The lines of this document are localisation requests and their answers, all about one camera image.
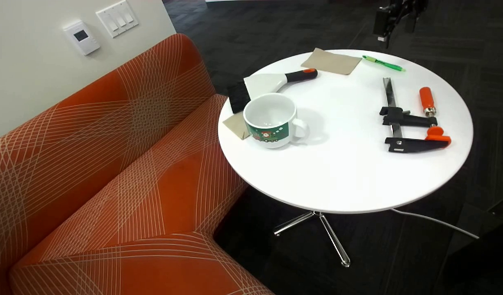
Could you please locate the white wall switch plate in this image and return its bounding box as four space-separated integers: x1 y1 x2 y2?
96 0 139 39

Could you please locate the white mug with green print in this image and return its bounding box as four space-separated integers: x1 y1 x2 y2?
243 93 310 149

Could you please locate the small brown paper sheet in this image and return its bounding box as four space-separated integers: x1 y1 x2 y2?
222 111 252 141

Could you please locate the orange patterned sofa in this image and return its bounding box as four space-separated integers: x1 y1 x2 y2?
0 33 276 295

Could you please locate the large brown paper sheet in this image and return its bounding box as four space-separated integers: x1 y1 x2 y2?
300 48 363 76

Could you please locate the white wall thermostat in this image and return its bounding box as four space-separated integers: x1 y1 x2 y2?
62 19 101 56

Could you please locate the white cable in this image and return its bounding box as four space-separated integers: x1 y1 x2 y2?
390 208 480 240

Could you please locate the green pen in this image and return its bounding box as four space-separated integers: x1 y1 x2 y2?
362 55 406 73

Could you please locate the black and orange bar clamp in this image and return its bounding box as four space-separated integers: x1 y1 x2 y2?
379 77 452 154

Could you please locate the white brush with black bristles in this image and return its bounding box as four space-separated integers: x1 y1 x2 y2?
228 68 319 114

